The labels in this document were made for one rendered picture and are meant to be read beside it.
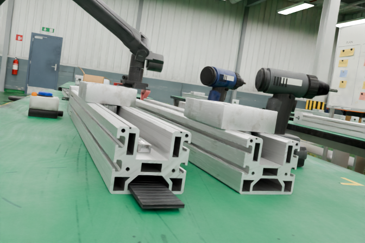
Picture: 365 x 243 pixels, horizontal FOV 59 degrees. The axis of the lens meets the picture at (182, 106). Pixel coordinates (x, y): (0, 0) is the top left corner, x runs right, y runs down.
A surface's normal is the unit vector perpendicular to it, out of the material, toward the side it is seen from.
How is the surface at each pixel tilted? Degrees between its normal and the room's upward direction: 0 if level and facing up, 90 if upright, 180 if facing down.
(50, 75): 90
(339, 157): 90
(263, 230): 0
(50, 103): 90
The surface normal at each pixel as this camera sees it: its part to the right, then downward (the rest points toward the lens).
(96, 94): 0.39, 0.11
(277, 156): -0.91, -0.11
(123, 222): 0.14, -0.99
